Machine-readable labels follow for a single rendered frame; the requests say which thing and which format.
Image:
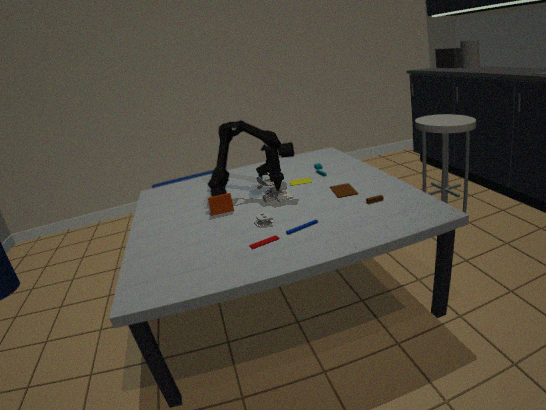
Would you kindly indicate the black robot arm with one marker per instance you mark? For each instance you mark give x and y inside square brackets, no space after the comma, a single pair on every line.
[220,174]

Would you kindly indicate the red flat bar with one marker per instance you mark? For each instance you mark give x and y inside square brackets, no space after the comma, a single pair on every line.
[263,242]

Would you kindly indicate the blue rectangular bar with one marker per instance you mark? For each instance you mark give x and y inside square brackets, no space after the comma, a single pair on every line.
[301,227]

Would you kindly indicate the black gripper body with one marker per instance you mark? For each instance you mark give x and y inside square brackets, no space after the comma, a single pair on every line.
[275,175]

